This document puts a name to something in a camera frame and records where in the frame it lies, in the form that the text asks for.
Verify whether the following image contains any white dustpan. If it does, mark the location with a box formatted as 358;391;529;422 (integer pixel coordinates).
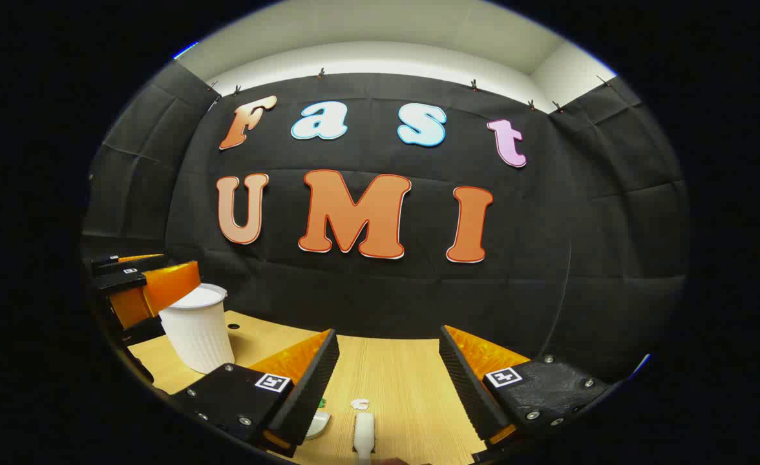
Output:
304;411;332;441

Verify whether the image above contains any wooden desktop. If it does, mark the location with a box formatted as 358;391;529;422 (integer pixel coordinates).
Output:
127;310;491;465

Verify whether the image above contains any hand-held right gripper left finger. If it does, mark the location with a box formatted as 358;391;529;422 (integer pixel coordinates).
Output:
172;328;341;458

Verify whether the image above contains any white ribbed garbage bin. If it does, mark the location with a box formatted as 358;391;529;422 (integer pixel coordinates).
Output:
158;283;236;375

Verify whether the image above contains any small white broom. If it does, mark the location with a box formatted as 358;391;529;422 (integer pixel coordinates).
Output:
353;412;375;465

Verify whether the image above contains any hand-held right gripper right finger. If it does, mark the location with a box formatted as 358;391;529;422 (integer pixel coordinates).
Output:
439;325;613;453

